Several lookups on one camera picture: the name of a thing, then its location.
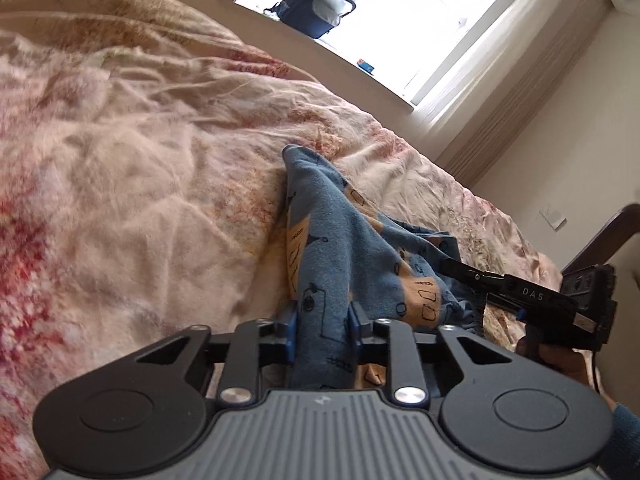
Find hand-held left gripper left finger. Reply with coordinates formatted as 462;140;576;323
134;305;301;407

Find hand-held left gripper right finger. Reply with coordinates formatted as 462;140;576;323
347;301;511;406

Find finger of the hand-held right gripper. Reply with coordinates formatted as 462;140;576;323
440;258;505;287
482;294;528;321

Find blue patterned pants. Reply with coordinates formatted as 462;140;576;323
282;144;488;397

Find person's right hand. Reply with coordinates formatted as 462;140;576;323
517;332;598;386

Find dark wooden headboard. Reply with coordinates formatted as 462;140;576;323
561;205;640;275

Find beige pleated curtain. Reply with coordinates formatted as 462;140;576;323
442;0;613;188

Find floral pink bed blanket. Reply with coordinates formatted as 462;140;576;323
0;0;566;480

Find white framed window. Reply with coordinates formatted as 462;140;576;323
227;0;528;108

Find dark blue grey backpack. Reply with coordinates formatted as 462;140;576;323
264;0;357;40

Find white wall switch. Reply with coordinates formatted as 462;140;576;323
539;204;567;232

